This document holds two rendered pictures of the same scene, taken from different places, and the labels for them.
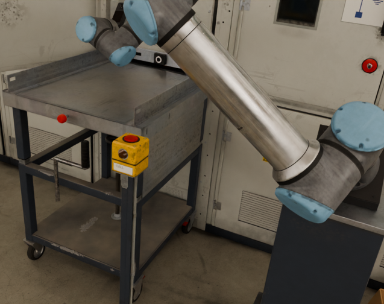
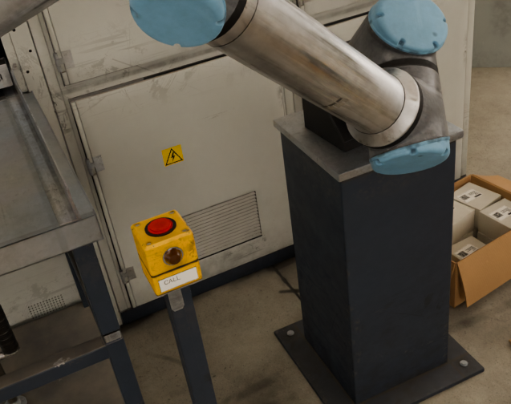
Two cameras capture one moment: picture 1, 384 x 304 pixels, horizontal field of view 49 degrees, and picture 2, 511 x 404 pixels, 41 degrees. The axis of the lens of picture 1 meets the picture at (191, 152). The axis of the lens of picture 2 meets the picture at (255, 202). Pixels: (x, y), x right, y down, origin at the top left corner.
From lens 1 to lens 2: 75 cm
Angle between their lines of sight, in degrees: 37
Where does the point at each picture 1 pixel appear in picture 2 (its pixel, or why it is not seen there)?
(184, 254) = (140, 372)
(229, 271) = (215, 341)
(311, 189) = (430, 127)
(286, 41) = not seen: outside the picture
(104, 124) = (16, 252)
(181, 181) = (50, 282)
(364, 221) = not seen: hidden behind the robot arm
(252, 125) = (355, 86)
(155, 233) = (103, 375)
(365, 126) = (419, 20)
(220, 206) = (133, 272)
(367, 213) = not seen: hidden behind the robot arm
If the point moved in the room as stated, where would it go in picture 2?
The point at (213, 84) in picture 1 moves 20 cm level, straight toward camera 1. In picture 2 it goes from (304, 56) to (425, 85)
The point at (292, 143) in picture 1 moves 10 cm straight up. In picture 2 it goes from (391, 83) to (391, 26)
